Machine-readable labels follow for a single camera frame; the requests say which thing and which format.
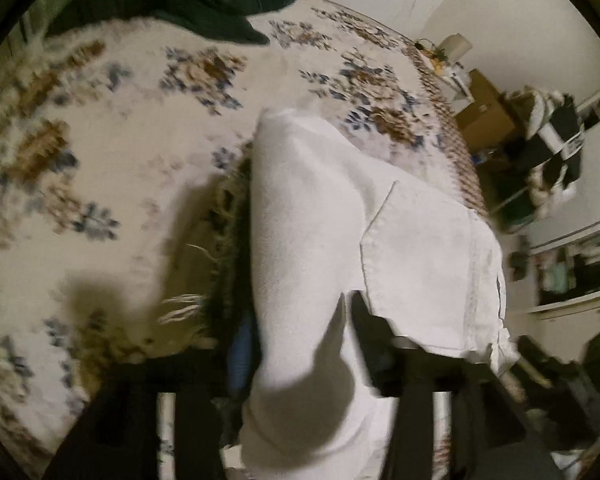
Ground white pants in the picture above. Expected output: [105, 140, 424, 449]
[240, 110, 517, 479]

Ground folded blue jeans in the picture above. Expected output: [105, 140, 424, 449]
[160, 143, 258, 352]

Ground dark slippers pair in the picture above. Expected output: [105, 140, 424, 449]
[508, 247, 529, 282]

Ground white wardrobe shelf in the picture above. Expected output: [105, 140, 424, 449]
[504, 79, 600, 311]

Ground checkered brown bed sheet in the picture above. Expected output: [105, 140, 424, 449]
[402, 42, 489, 220]

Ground chair with clothes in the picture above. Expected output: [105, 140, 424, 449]
[481, 152, 536, 233]

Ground black white sweater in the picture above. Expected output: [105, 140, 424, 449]
[526, 88, 584, 202]

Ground brown cardboard box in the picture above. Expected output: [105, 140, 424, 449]
[455, 70, 517, 154]

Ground floral bed blanket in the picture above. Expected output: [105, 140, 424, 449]
[0, 0, 462, 461]

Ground white puffer jacket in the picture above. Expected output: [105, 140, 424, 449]
[506, 87, 584, 217]

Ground white bedside table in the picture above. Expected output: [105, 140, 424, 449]
[429, 60, 475, 116]

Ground beige table lamp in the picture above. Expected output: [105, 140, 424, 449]
[439, 34, 472, 65]

